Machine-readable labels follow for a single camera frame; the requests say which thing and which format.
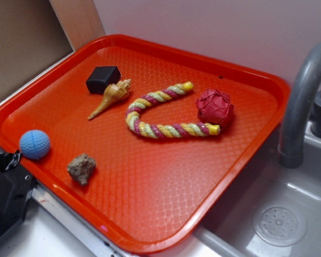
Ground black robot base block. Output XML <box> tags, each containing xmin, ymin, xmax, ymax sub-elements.
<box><xmin>0</xmin><ymin>151</ymin><xmax>35</xmax><ymax>242</ymax></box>

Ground orange plastic tray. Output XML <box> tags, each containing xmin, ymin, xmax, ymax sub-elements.
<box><xmin>0</xmin><ymin>35</ymin><xmax>290</xmax><ymax>254</ymax></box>

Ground tan conch seashell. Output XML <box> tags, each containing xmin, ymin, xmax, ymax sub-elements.
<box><xmin>88</xmin><ymin>79</ymin><xmax>132</xmax><ymax>120</ymax></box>

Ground red crumpled paper ball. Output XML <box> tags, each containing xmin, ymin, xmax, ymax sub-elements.
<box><xmin>195</xmin><ymin>89</ymin><xmax>234</xmax><ymax>130</ymax></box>

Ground black rectangular block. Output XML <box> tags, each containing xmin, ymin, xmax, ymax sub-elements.
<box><xmin>86</xmin><ymin>66</ymin><xmax>121</xmax><ymax>94</ymax></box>

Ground brown rough rock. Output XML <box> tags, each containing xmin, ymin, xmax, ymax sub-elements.
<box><xmin>67</xmin><ymin>153</ymin><xmax>96</xmax><ymax>186</ymax></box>

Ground blue dimpled ball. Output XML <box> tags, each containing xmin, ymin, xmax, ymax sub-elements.
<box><xmin>19</xmin><ymin>130</ymin><xmax>51</xmax><ymax>160</ymax></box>

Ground grey toy sink basin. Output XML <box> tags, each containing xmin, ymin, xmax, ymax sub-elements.
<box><xmin>192</xmin><ymin>117</ymin><xmax>321</xmax><ymax>257</ymax></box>

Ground grey curved faucet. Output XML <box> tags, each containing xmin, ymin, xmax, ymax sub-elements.
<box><xmin>278</xmin><ymin>42</ymin><xmax>321</xmax><ymax>168</ymax></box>

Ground brown cardboard panel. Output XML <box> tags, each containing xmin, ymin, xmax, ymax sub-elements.
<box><xmin>0</xmin><ymin>1</ymin><xmax>72</xmax><ymax>102</ymax></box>

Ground multicolour twisted rope toy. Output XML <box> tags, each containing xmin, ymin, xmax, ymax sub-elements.
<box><xmin>125</xmin><ymin>81</ymin><xmax>221</xmax><ymax>139</ymax></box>

